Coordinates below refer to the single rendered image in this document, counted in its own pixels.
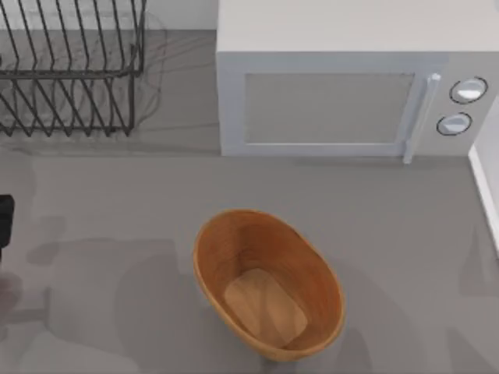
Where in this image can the microwave oven door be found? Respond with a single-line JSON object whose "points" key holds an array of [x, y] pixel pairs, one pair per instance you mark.
{"points": [[234, 101]]}

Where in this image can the brown wooden oval basket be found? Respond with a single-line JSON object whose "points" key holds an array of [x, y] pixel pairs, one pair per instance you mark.
{"points": [[269, 288]]}

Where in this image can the small round microwave knob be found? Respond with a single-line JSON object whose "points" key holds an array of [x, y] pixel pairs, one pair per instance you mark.
{"points": [[454, 124]]}

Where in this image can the large round microwave knob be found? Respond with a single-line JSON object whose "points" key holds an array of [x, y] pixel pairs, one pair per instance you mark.
{"points": [[468, 90]]}

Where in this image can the pale microwave oven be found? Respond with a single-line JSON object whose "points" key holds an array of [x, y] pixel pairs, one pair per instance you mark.
{"points": [[444, 46]]}

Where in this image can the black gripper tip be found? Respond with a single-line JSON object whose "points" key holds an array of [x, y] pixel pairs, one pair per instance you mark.
{"points": [[5, 222]]}

